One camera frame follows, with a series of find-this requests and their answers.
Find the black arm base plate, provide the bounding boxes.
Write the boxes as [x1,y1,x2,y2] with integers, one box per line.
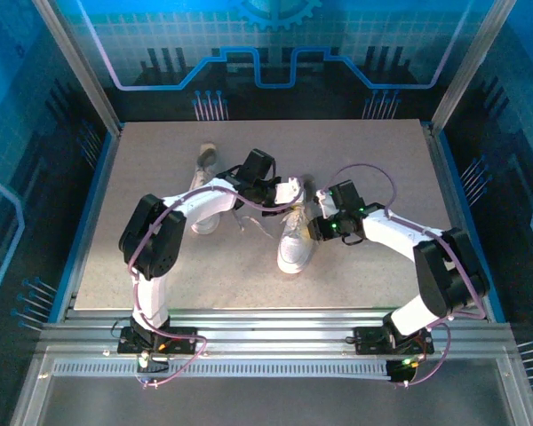
[354,326,435,356]
[117,327,199,355]

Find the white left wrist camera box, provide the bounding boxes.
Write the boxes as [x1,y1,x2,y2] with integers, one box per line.
[273,176,306,206]

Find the white shoelace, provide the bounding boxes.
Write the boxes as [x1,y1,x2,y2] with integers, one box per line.
[230,210,275,240]
[286,208,310,243]

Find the grey metal bench panel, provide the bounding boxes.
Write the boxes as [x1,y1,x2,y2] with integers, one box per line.
[8,345,533,426]

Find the small black controller board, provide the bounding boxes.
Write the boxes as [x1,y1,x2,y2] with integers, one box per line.
[386,359,421,383]
[136,351,171,375]

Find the aluminium frame rails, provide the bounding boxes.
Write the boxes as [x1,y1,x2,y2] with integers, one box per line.
[37,307,516,361]

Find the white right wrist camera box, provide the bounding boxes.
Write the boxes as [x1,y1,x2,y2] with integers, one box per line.
[314,188,339,218]

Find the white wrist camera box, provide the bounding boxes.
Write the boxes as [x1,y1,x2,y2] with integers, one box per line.
[314,188,339,218]
[273,176,306,206]

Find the white sneaker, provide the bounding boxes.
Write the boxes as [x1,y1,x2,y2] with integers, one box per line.
[189,141,226,235]
[277,173,317,275]

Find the aluminium corner post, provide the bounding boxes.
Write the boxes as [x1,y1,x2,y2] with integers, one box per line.
[31,0,124,137]
[429,0,520,137]

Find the slotted grey cable duct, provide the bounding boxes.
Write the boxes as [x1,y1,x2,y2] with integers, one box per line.
[52,359,392,379]

